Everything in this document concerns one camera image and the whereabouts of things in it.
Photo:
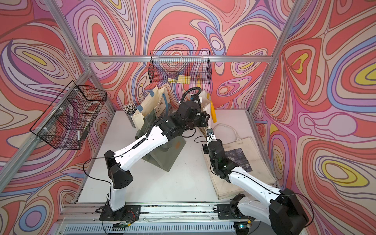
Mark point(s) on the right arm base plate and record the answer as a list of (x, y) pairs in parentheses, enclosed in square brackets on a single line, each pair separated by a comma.
[(230, 212)]

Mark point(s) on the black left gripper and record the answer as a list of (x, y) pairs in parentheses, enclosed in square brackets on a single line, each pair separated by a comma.
[(204, 121)]

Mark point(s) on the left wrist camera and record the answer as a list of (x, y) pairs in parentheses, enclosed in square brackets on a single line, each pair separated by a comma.
[(195, 98)]

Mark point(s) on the cream bag with yellow handles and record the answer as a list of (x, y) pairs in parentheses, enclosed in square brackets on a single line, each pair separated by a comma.
[(208, 107)]

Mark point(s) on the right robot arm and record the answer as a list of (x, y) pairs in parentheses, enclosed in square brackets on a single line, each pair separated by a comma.
[(280, 209)]

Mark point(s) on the cream canvas bag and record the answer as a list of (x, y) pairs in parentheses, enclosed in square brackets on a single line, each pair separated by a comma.
[(244, 153)]

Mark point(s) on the black wire basket, left wall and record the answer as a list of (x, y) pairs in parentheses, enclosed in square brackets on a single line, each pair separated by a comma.
[(76, 107)]

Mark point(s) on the black wire basket, wall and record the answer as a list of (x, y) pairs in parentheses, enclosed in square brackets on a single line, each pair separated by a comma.
[(165, 66), (76, 107)]

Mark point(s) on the yellow sticky note pad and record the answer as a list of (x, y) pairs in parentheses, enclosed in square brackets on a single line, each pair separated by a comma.
[(183, 79)]

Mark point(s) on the green canvas bag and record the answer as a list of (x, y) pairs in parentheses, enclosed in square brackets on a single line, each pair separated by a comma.
[(165, 155)]

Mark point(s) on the cream bag with blue handles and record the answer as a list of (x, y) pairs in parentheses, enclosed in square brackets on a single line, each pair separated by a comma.
[(157, 101)]

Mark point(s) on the clear cup of pencils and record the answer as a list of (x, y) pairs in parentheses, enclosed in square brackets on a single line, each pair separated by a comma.
[(130, 109)]

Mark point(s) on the black wire basket, back wall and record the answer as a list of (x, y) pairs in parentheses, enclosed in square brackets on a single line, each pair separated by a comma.
[(165, 66)]

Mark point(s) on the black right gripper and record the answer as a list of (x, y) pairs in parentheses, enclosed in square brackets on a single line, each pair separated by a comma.
[(205, 149)]

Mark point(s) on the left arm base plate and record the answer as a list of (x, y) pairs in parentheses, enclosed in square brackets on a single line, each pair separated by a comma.
[(127, 213)]

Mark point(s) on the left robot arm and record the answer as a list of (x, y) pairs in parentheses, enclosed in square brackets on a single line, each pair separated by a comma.
[(187, 117)]

